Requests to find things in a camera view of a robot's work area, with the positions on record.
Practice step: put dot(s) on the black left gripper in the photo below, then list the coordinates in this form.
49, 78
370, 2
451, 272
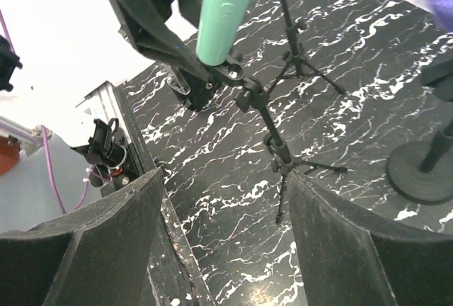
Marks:
143, 24

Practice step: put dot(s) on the mint green microphone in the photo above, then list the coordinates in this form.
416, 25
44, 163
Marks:
219, 22

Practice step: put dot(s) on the black round base stand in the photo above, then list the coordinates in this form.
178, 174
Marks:
421, 171

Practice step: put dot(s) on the black tripod stand with clip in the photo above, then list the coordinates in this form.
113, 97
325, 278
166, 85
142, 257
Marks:
253, 95

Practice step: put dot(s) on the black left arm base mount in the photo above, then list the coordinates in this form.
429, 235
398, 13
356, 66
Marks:
110, 156

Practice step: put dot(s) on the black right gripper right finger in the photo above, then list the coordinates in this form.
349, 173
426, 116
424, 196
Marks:
349, 255

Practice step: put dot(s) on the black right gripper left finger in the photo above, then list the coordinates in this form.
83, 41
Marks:
96, 255

